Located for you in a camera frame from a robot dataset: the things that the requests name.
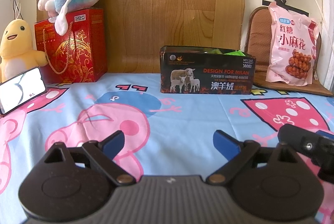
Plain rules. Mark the bright green snack packet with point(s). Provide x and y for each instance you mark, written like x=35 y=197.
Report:
x=220 y=52

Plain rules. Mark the yellow plush duck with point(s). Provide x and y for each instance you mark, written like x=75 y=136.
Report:
x=17 y=52

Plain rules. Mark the red gift bag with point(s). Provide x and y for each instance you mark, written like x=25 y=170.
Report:
x=79 y=56

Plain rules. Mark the white smartphone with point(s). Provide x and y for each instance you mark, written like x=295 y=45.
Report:
x=20 y=89

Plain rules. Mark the pink fried-dough snack bag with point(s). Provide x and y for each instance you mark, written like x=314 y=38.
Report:
x=293 y=47

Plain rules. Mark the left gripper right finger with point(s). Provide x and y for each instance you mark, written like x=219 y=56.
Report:
x=238 y=154

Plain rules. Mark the black sheep-print box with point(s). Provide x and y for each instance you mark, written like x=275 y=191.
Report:
x=191 y=70

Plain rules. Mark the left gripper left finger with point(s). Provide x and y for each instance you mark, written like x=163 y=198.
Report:
x=101 y=155

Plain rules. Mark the cartoon pig bed sheet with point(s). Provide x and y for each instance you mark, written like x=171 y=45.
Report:
x=165 y=134

